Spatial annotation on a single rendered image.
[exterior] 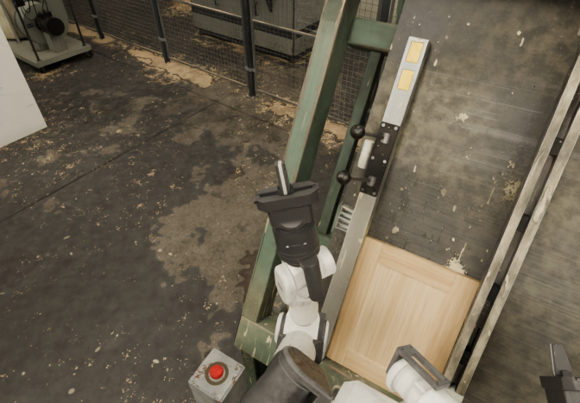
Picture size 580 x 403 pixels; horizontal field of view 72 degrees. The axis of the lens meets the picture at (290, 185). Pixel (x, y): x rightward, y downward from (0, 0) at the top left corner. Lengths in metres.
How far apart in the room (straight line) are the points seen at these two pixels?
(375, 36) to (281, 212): 0.65
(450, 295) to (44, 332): 2.23
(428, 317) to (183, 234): 2.06
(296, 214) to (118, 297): 2.06
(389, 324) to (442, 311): 0.15
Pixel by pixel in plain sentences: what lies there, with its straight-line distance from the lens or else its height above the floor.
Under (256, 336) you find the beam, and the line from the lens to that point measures 1.39.
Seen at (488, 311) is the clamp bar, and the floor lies 1.22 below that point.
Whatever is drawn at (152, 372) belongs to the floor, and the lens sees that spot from 2.40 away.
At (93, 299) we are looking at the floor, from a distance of 2.77.
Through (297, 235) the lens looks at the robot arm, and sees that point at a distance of 0.77.
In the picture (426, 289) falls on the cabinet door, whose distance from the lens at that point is 1.17.
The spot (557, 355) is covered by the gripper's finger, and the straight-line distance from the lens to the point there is 1.04.
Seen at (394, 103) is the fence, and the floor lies 1.57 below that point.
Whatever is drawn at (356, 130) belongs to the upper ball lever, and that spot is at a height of 1.56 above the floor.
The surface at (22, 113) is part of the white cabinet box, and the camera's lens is 4.43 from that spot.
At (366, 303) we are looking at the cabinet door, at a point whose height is 1.08.
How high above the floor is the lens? 2.09
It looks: 41 degrees down
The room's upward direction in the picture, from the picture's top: straight up
